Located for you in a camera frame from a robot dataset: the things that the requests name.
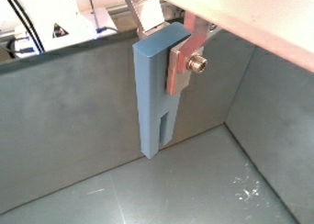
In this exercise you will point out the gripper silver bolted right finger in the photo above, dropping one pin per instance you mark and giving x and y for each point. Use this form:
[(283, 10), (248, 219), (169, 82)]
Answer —
[(186, 59)]

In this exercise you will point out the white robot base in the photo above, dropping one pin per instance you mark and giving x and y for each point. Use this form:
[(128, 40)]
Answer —
[(37, 26)]

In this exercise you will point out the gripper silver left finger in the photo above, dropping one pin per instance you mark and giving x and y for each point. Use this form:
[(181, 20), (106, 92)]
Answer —
[(148, 14)]

